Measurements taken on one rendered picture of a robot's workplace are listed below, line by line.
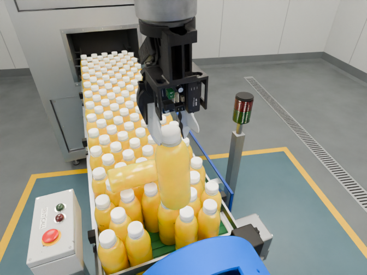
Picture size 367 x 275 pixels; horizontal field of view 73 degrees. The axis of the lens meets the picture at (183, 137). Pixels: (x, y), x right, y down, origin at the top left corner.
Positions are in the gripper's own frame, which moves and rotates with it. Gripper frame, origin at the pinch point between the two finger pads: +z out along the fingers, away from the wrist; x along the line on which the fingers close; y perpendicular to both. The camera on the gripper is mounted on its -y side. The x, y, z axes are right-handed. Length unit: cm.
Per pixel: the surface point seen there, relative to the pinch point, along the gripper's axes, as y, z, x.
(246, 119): -24.5, 23.5, 36.2
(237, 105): -27.3, 18.7, 33.6
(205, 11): -361, 73, 188
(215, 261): 18.2, 14.6, 0.8
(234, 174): -24, 52, 35
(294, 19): -325, 96, 343
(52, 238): -5.9, 26.8, -29.1
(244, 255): 18.4, 17.0, 6.6
